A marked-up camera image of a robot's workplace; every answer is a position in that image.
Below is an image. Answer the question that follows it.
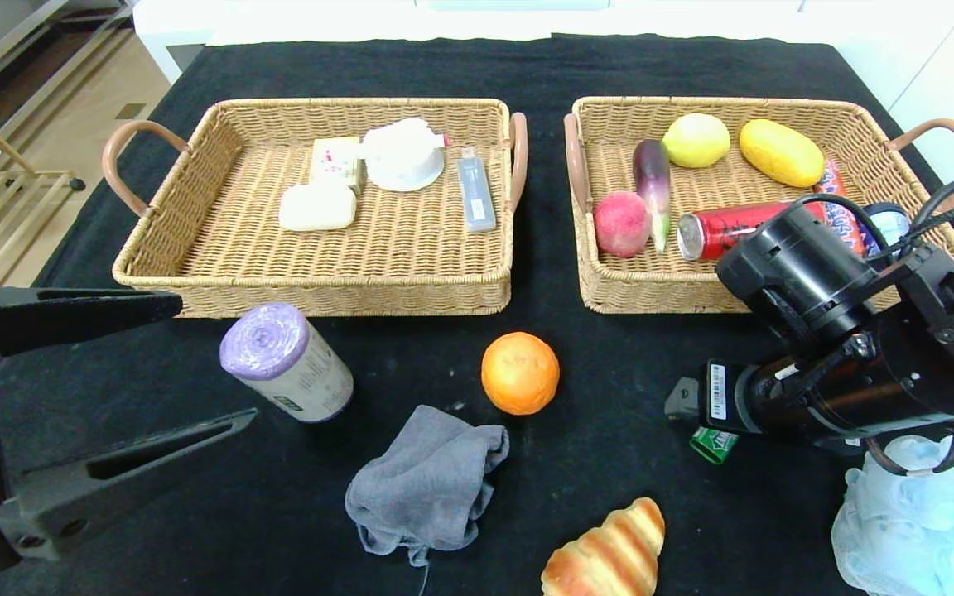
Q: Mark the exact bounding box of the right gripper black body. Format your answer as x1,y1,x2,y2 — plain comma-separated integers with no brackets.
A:
700,358,776,435

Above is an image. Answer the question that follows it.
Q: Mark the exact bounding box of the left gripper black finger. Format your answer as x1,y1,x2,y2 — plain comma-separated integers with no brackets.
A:
0,407,260,563
0,286,184,357

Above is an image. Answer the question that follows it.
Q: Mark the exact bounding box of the green gum box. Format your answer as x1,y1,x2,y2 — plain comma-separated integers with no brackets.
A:
689,425,740,465

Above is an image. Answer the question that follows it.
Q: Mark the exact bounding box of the red soda can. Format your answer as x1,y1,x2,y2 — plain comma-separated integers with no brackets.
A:
677,201,827,262

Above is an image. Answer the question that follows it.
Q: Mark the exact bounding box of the orange fruit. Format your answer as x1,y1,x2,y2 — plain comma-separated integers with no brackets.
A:
481,332,561,416

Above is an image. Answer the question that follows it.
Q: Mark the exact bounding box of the wicker basket holding food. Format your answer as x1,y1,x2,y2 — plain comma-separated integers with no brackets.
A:
564,96,954,315

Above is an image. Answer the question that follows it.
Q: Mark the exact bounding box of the wicker basket holding toiletries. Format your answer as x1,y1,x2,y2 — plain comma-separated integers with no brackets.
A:
103,99,530,319

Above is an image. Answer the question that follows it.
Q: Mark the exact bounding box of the black table cloth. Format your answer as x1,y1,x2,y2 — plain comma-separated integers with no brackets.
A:
0,35,954,596

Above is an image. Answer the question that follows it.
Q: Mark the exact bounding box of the croissant bread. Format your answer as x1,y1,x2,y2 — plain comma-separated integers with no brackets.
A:
541,497,667,596

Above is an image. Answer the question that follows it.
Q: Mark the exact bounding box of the pink peach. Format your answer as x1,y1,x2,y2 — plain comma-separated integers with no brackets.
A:
593,191,652,259

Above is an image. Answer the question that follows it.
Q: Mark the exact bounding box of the purple eggplant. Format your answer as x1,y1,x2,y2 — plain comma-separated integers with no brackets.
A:
633,139,672,253

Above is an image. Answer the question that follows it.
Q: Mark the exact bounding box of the purple trash bag roll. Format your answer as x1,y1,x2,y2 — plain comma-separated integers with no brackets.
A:
220,302,355,424

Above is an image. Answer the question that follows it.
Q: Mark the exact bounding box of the orange sausage snack tube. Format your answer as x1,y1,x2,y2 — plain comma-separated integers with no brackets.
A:
815,159,870,256

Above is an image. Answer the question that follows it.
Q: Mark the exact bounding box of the dark blue jar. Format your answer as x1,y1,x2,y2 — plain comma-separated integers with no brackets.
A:
862,202,913,249

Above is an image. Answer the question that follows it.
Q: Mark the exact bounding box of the light blue bath sponge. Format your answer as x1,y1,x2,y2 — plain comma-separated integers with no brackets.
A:
830,435,954,596

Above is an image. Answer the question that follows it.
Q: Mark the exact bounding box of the yellow oblong mango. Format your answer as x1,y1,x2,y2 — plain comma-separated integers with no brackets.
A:
739,119,826,190

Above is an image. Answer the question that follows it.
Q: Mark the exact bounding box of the yellow lemon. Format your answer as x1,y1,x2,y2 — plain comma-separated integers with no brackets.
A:
662,113,731,170

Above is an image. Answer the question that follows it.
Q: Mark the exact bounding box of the grey cloth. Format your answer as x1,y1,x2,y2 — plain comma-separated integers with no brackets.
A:
345,405,511,568

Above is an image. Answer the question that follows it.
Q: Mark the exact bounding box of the white soap bar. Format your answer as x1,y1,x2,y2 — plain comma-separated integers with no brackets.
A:
278,184,357,233

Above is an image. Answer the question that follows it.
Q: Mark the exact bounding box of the grey rectangular stick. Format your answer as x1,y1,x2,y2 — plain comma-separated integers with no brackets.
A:
457,147,499,233

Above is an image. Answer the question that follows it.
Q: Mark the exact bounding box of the small pale printed box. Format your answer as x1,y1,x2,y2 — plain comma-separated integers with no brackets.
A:
311,137,364,196

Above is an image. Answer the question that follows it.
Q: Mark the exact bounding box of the white round bowl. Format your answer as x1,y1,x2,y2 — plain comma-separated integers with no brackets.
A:
359,118,451,194

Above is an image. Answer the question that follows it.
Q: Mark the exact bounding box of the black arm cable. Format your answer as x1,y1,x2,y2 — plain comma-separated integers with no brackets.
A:
790,170,954,259

